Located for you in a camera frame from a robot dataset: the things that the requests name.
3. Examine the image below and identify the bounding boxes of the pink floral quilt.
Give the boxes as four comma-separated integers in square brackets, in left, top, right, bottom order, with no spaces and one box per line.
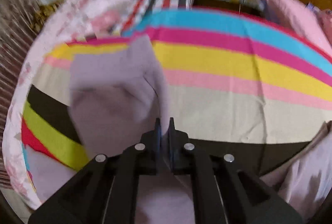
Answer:
[3,0,128,210]

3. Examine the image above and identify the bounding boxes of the floral striped curtain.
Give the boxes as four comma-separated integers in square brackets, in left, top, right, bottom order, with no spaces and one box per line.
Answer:
[0,0,39,189]

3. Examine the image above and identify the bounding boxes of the pink blanket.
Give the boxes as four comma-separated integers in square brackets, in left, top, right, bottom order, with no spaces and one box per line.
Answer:
[261,0,331,55]

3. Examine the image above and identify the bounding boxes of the yellow brown patterned cloth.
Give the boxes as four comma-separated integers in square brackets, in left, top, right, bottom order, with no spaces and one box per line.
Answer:
[30,0,63,34]

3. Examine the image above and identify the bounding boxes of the lavender fleece pants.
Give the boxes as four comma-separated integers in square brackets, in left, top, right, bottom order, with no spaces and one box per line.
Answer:
[25,35,331,223]

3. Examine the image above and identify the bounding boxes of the rainbow striped bed sheet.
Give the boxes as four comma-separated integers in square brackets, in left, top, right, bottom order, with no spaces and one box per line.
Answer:
[21,9,331,175]

